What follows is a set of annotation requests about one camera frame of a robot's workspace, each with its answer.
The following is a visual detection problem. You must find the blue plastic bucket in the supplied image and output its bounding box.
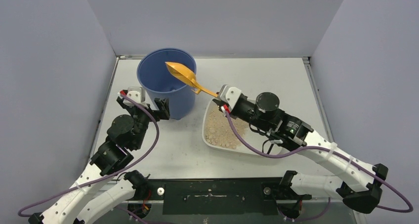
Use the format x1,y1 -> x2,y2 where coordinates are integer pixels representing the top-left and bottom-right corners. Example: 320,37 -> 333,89
137,48 -> 196,120

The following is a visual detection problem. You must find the white litter tray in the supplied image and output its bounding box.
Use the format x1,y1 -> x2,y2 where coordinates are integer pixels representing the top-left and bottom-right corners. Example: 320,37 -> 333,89
202,98 -> 286,157

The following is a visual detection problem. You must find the orange litter scoop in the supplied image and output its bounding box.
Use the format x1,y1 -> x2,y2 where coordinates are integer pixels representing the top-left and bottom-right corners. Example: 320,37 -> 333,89
165,62 -> 218,98

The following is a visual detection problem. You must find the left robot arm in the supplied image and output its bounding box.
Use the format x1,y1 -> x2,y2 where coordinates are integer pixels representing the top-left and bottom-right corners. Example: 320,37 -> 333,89
28,89 -> 170,224

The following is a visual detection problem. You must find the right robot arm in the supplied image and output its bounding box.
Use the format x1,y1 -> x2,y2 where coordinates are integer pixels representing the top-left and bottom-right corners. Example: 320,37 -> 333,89
213,92 -> 388,214

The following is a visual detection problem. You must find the tan cat litter pile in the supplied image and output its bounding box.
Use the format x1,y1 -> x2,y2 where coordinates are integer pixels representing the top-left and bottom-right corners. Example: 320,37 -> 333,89
202,101 -> 251,154

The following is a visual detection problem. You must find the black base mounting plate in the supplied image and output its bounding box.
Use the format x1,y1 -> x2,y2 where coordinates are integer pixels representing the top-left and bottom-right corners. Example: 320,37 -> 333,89
115,178 -> 312,216

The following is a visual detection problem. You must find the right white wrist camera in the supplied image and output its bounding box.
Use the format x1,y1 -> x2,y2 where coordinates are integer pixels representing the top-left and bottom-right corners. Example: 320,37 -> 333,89
217,85 -> 242,112

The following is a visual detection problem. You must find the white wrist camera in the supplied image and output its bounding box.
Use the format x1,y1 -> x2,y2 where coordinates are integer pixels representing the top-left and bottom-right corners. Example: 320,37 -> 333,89
217,85 -> 242,112
118,87 -> 147,107

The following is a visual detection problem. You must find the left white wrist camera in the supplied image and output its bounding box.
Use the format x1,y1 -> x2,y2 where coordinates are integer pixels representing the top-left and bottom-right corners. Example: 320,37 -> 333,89
118,87 -> 147,107

